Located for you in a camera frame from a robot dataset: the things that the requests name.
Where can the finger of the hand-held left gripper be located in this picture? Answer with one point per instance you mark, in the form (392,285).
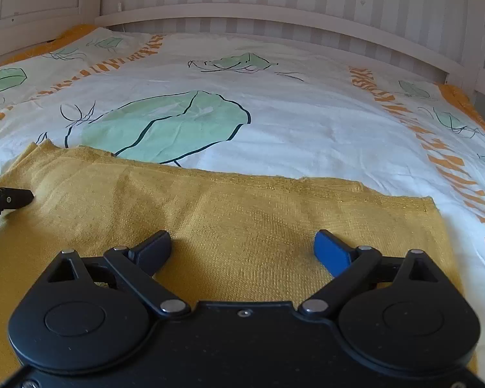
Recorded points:
(14,199)

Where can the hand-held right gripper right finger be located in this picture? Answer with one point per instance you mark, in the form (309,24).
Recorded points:
(332,253)

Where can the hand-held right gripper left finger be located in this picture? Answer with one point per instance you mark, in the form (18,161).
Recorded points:
(153,250)

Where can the mustard yellow knit sweater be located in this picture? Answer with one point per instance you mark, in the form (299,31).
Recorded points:
(242,226)

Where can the white leaf-print duvet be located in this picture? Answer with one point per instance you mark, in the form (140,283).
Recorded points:
(315,129)

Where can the white wooden bed frame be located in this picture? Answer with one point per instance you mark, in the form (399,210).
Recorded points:
(266,12)

